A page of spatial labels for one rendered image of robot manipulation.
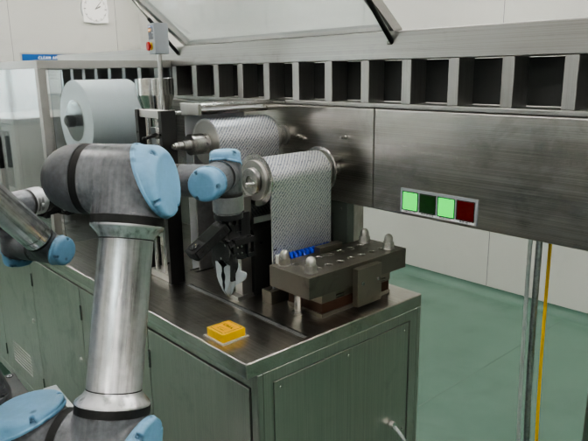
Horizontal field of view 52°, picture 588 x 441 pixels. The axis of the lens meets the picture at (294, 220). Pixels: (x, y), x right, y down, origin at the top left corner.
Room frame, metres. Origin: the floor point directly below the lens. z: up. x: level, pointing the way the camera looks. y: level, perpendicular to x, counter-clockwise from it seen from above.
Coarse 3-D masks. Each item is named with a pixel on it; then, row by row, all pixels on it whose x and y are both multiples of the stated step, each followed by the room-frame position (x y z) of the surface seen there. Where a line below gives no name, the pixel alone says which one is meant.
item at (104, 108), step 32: (0, 96) 2.64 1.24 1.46; (32, 96) 2.36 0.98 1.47; (64, 96) 2.34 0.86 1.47; (96, 96) 2.42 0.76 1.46; (128, 96) 2.51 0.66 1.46; (0, 128) 2.68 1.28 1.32; (32, 128) 2.39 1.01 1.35; (64, 128) 2.33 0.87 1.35; (96, 128) 2.41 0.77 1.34; (128, 128) 2.50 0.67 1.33; (32, 160) 2.42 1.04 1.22
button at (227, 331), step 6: (216, 324) 1.45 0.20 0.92; (222, 324) 1.45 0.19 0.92; (228, 324) 1.45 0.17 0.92; (234, 324) 1.44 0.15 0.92; (210, 330) 1.42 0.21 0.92; (216, 330) 1.41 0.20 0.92; (222, 330) 1.41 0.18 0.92; (228, 330) 1.41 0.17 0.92; (234, 330) 1.41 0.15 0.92; (240, 330) 1.41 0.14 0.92; (210, 336) 1.42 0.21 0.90; (216, 336) 1.40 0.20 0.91; (222, 336) 1.38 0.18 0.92; (228, 336) 1.39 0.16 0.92; (234, 336) 1.40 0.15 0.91; (240, 336) 1.41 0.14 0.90; (222, 342) 1.38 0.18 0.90
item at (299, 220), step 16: (304, 192) 1.74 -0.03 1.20; (320, 192) 1.79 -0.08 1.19; (272, 208) 1.66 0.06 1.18; (288, 208) 1.70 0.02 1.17; (304, 208) 1.74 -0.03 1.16; (320, 208) 1.79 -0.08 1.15; (272, 224) 1.66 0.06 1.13; (288, 224) 1.70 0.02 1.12; (304, 224) 1.74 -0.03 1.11; (320, 224) 1.79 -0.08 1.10; (272, 240) 1.66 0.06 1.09; (288, 240) 1.70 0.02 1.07; (304, 240) 1.74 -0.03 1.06; (320, 240) 1.79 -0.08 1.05; (272, 256) 1.66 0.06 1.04
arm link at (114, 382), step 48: (96, 144) 0.97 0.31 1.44; (144, 144) 0.96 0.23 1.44; (96, 192) 0.92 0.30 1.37; (144, 192) 0.90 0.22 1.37; (144, 240) 0.91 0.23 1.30; (96, 288) 0.89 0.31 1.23; (144, 288) 0.90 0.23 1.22; (96, 336) 0.86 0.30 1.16; (144, 336) 0.89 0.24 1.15; (96, 384) 0.83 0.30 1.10; (96, 432) 0.79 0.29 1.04; (144, 432) 0.80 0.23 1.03
